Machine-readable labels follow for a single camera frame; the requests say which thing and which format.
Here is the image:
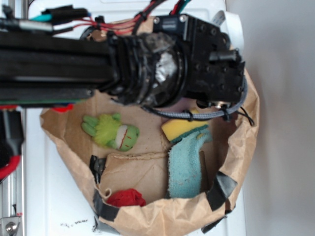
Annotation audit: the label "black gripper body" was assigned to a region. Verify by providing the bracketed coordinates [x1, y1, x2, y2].
[153, 14, 245, 106]

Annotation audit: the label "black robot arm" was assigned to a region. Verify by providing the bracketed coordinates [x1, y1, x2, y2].
[0, 14, 246, 108]

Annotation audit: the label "yellow sponge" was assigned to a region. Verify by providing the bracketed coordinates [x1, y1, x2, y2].
[161, 119, 209, 144]

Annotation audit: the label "teal microfiber cloth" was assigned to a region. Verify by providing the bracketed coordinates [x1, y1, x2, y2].
[167, 127, 212, 199]

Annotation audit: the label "green plush frog toy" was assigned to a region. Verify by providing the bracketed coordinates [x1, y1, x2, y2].
[81, 113, 140, 151]

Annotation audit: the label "red crumpled cloth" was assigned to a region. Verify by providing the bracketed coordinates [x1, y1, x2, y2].
[107, 188, 146, 207]

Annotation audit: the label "brown paper bag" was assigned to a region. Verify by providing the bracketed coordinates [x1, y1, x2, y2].
[39, 16, 260, 236]

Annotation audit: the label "white plastic tray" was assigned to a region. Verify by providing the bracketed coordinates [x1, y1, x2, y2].
[23, 0, 247, 236]

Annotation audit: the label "grey braided cable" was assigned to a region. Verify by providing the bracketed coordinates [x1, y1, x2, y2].
[141, 78, 248, 121]

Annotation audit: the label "white flat ribbon cable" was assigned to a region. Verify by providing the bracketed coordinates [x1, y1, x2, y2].
[209, 10, 246, 54]

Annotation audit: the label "red and black wires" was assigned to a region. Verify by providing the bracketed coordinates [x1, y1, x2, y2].
[29, 0, 192, 37]

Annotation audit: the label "aluminium extrusion frame rail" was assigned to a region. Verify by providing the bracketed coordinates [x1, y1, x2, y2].
[0, 0, 28, 236]

